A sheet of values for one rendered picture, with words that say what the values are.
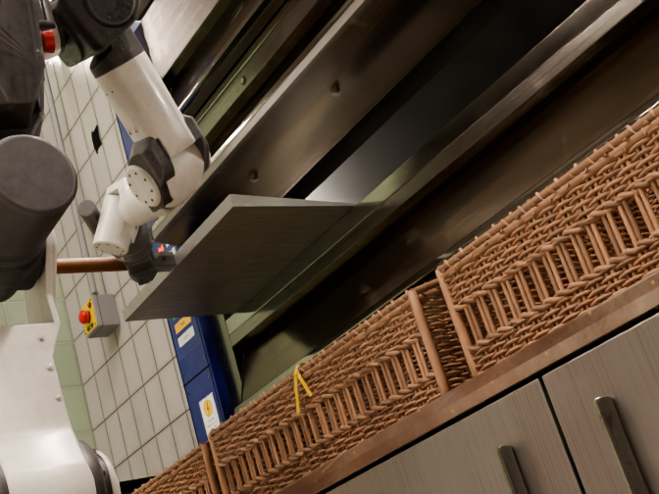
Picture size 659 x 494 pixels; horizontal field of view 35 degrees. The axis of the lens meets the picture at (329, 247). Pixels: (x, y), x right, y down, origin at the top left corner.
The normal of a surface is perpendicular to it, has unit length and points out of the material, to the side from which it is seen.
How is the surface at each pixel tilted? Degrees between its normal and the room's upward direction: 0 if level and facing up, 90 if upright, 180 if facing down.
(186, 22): 90
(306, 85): 168
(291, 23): 90
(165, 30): 90
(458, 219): 70
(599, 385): 90
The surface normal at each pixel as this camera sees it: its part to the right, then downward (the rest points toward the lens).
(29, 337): 0.46, -0.61
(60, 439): 0.36, -0.78
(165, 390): -0.80, 0.02
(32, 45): 0.41, -0.20
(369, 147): 0.29, 0.89
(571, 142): -0.85, -0.29
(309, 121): 0.11, 0.87
